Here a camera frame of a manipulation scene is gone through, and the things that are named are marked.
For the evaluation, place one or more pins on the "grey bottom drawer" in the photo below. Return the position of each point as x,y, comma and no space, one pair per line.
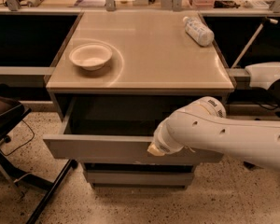
138,178

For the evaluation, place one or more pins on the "grey drawer cabinet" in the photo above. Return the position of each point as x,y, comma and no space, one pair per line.
152,56

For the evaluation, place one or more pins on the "grey drawer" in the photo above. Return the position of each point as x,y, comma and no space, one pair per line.
138,178
119,129

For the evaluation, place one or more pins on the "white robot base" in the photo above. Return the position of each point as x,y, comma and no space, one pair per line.
263,75

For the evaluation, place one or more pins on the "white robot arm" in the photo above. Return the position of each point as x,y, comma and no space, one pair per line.
203,124

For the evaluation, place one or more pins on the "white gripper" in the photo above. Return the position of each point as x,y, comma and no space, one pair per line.
162,144

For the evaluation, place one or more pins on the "clear plastic water bottle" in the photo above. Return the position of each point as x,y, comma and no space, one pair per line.
199,32

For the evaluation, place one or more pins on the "grey top drawer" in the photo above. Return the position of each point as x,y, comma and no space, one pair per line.
119,129

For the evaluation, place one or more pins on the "white paper bowl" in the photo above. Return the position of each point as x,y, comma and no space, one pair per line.
90,56

